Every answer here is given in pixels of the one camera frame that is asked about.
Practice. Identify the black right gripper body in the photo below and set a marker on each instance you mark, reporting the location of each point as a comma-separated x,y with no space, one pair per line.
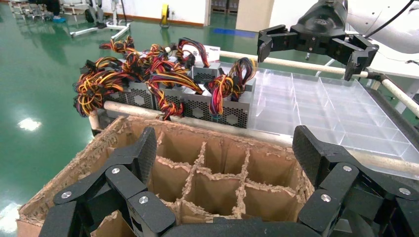
319,26

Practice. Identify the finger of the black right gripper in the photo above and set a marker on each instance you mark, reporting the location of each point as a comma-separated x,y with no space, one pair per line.
275,36
360,52

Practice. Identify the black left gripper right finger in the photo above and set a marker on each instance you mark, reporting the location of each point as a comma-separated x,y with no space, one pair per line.
337,183

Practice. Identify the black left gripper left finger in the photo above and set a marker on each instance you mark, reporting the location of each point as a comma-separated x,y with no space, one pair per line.
131,183

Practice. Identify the grey metal power supply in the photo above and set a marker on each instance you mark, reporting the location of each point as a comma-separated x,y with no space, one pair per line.
235,117
198,113
176,98
137,98

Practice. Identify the black tube joint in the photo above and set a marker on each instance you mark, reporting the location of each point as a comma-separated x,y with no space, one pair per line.
376,77

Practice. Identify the beige door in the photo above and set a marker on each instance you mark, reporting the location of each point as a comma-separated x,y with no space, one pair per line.
253,13

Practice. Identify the blue floor mat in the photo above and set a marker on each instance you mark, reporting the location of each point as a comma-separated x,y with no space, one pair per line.
229,31

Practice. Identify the dark glass cabinet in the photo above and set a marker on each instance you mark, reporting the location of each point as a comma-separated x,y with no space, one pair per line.
226,5

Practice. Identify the clear acrylic divided tray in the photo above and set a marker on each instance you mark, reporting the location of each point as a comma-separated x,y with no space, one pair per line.
327,108

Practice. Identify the white printed carton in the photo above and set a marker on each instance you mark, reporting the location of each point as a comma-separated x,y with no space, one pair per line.
212,54

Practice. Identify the white cart leg tube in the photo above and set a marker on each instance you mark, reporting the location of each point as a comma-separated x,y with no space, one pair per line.
94,121

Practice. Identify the grey power supply with fan grille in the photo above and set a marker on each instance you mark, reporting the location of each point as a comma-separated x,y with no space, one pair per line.
204,75

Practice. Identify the brown cardboard box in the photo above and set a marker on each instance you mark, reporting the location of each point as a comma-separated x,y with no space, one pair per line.
42,202

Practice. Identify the blue shoe cover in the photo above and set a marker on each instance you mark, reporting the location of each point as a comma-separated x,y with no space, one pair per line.
59,19

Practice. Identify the white floor stand frame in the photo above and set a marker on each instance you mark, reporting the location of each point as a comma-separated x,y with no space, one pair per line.
98,29

